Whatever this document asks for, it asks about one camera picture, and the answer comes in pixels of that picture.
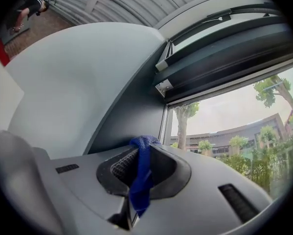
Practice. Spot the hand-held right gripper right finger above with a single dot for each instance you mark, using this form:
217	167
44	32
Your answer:
197	204

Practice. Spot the window glass pane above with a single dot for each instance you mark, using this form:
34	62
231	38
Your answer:
222	114

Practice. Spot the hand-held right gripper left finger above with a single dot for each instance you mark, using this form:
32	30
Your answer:
87	187

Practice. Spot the red box with white lid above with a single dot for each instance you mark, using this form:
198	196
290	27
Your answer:
1	54

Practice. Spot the green shrubs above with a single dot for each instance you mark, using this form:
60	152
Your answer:
263	165

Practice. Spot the long grey building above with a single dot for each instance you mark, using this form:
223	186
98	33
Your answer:
234	136

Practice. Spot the blue cleaning cloth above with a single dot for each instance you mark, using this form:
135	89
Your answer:
143	170

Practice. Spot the thick trunk tree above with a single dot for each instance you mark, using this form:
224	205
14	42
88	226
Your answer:
283	92

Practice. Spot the green leafy tree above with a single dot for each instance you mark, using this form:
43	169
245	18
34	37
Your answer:
181	131

